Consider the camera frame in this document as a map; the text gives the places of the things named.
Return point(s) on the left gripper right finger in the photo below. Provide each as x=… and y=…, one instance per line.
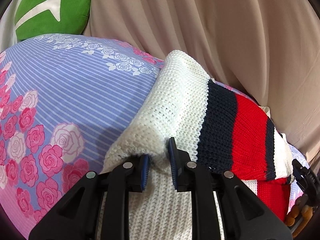
x=223, y=207

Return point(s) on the white red navy knit sweater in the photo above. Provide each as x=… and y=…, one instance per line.
x=220, y=129

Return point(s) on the green plush pillow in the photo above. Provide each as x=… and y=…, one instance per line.
x=38, y=17

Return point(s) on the pink floral bed sheet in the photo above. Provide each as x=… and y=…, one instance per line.
x=65, y=99

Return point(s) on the beige draped curtain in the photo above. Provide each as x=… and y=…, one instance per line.
x=267, y=48

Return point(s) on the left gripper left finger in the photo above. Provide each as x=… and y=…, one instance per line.
x=97, y=206

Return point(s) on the person's right hand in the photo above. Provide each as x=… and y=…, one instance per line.
x=298, y=217

